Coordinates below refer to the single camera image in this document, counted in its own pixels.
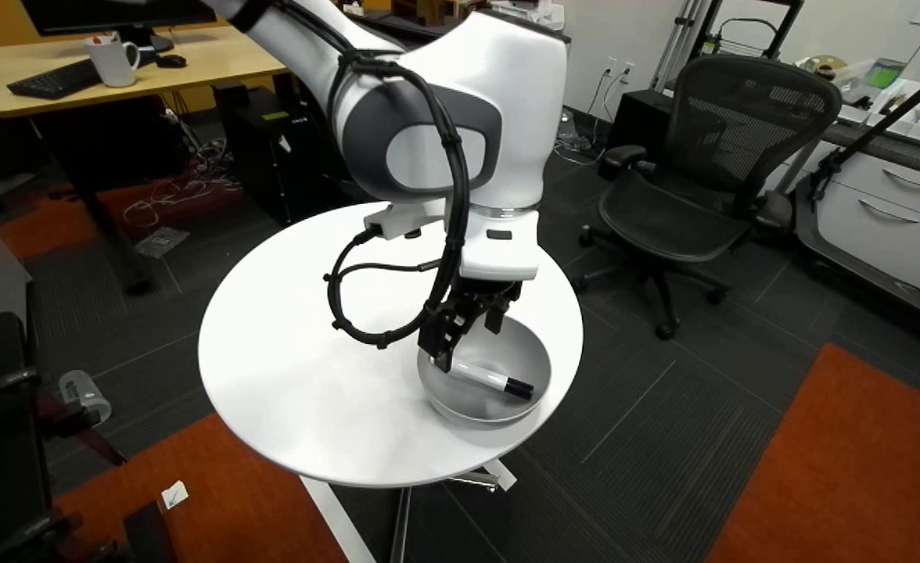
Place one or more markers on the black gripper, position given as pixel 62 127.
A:
pixel 470 302

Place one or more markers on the grey black marker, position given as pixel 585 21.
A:
pixel 492 378

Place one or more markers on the grey bowl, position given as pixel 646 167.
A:
pixel 515 352

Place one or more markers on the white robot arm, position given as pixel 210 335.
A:
pixel 453 132

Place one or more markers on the white mug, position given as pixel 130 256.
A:
pixel 115 61

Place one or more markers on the white round table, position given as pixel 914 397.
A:
pixel 324 403

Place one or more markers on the white table base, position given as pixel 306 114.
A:
pixel 492 475

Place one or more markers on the black office chair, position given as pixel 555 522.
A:
pixel 732 120

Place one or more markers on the wooden desk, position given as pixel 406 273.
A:
pixel 99 107

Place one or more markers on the clear plastic bottle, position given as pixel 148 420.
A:
pixel 77 385

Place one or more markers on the white drawer cabinet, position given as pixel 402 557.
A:
pixel 869 207

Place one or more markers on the black keyboard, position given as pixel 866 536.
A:
pixel 57 82

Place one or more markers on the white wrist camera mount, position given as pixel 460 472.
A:
pixel 494 244

